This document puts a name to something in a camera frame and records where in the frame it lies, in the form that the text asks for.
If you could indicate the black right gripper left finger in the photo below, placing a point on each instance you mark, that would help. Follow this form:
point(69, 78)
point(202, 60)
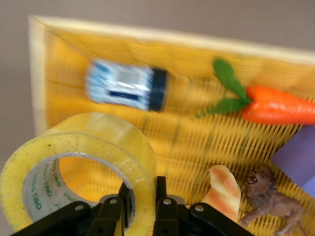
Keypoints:
point(73, 218)

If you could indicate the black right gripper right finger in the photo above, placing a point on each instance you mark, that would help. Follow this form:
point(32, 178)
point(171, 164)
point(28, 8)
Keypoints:
point(172, 216)

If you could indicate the clear packing tape roll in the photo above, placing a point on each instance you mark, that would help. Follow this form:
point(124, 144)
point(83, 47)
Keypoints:
point(137, 157)

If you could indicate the toy croissant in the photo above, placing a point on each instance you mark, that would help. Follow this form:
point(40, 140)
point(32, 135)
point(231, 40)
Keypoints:
point(226, 191)

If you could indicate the yellow woven basket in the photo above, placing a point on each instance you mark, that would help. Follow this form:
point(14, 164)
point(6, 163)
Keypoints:
point(192, 147)

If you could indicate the brown toy lion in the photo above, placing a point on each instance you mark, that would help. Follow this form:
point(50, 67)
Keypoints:
point(268, 196)

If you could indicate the purple foam block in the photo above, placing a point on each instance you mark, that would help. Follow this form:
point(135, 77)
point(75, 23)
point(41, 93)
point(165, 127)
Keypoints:
point(297, 157)

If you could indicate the small bottle with blue label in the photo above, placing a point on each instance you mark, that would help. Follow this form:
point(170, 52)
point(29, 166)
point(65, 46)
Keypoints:
point(123, 86)

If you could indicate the orange toy carrot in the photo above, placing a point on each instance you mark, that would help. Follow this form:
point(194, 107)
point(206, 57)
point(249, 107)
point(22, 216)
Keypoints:
point(275, 105)

